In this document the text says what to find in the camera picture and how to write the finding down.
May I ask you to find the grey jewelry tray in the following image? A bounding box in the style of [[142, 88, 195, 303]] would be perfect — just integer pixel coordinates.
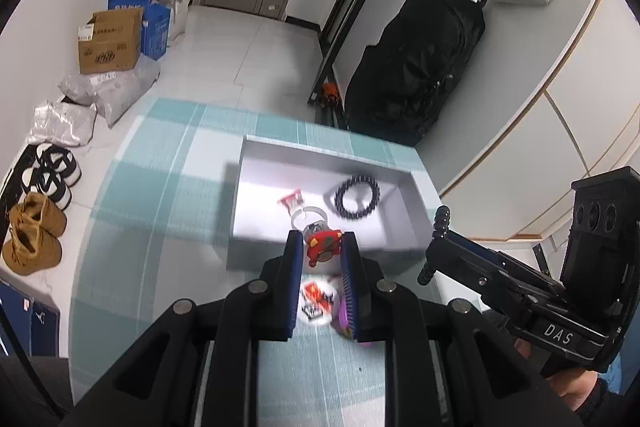
[[226, 135, 435, 273]]

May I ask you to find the white cabinet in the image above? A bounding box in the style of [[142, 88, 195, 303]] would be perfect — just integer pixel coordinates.
[[439, 0, 640, 259]]

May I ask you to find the black bead bracelet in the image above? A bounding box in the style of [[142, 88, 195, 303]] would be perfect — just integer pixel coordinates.
[[334, 174, 382, 221]]

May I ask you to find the dark blue shoe box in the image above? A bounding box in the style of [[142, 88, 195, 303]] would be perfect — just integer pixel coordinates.
[[0, 281, 61, 359]]

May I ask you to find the black and white sneaker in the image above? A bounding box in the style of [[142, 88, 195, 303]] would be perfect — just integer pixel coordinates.
[[20, 166, 74, 210], [31, 144, 84, 186]]

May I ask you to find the white plastic bag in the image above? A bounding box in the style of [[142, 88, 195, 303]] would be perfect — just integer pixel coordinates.
[[167, 0, 190, 42]]

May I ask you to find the red toy charm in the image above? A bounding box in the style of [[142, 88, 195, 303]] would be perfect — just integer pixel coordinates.
[[305, 221, 345, 266]]

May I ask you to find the grey parcel bag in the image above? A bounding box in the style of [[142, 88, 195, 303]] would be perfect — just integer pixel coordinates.
[[58, 71, 123, 106], [27, 102, 98, 148], [95, 56, 161, 128]]

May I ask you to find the brown cardboard box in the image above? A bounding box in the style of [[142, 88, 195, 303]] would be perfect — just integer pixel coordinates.
[[77, 8, 145, 76]]

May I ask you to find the brown suede boot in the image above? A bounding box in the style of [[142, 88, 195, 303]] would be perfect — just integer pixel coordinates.
[[2, 217, 64, 277], [16, 192, 68, 239]]

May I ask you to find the teal checked tablecloth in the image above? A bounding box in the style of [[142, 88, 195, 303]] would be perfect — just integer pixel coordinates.
[[68, 97, 503, 410]]

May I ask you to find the person's right forearm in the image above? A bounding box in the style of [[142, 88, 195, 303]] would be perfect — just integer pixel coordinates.
[[582, 352, 640, 427]]

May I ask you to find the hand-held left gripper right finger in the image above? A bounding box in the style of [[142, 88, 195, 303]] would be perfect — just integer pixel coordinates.
[[340, 231, 586, 427]]

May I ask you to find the black backpack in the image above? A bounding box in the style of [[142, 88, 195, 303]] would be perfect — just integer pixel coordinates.
[[344, 0, 489, 147]]

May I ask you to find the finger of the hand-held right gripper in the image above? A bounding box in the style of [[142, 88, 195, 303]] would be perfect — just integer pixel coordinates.
[[417, 241, 547, 319], [433, 205, 567, 294]]

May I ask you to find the blue cardboard box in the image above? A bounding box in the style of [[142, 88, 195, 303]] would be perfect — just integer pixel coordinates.
[[108, 0, 172, 61]]

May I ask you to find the purple hair accessory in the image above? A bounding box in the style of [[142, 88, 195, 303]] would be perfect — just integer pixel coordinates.
[[333, 274, 382, 347]]

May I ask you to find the orange and black tool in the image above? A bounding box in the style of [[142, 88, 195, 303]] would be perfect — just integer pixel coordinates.
[[320, 82, 342, 108]]

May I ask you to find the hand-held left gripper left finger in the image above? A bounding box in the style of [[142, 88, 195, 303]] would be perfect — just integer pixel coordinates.
[[60, 229, 306, 427]]

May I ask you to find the person's right hand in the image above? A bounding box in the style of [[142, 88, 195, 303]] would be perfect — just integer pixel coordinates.
[[515, 339, 608, 413]]

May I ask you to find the clear ring bracelet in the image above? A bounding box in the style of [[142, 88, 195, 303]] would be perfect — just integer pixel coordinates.
[[291, 206, 329, 231]]

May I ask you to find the orange round badge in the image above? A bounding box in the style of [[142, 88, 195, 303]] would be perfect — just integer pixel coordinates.
[[299, 279, 335, 326]]

